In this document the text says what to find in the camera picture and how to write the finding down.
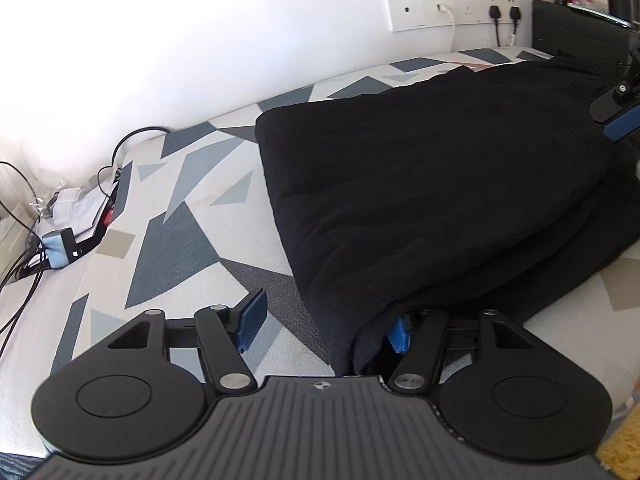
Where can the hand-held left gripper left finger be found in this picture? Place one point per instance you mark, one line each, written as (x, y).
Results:
(252, 317)

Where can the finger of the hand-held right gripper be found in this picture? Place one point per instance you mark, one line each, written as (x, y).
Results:
(622, 127)

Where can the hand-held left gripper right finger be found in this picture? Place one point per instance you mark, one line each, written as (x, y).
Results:
(397, 337)

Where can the black pants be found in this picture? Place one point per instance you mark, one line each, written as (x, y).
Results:
(425, 185)

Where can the black power plug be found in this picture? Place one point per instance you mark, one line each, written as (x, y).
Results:
(515, 15)
(495, 13)

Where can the black power strip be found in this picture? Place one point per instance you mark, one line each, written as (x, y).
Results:
(107, 215)

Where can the blue grey power adapter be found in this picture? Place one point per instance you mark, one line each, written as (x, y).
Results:
(57, 247)

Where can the yellow fuzzy cloth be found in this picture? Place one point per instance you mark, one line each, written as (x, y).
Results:
(622, 445)

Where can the cream plastic device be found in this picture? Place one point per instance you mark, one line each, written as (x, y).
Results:
(10, 245)

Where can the white wall socket panel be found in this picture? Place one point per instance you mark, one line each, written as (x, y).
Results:
(425, 10)

